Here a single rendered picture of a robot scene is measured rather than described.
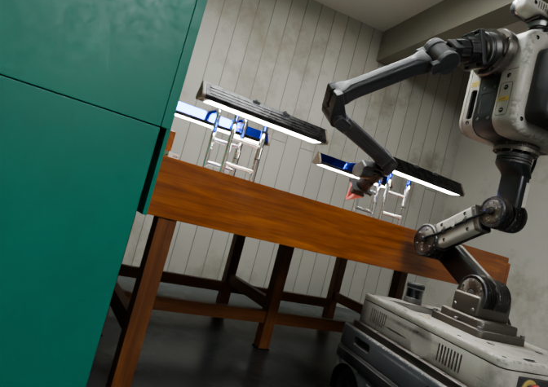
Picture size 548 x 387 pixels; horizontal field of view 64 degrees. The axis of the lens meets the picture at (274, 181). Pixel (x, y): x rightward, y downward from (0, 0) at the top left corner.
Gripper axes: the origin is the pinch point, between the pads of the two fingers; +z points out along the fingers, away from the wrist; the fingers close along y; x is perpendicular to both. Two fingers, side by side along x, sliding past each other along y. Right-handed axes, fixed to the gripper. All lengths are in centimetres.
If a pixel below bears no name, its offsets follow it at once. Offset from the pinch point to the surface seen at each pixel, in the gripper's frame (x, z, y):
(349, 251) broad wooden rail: 25.2, 2.5, 3.9
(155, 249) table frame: 35, 12, 77
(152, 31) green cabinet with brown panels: -10, -31, 97
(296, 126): -28.7, -3.3, 24.0
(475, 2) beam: -162, -58, -113
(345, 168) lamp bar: -64, 40, -50
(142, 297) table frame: 46, 22, 77
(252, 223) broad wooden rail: 24, 2, 48
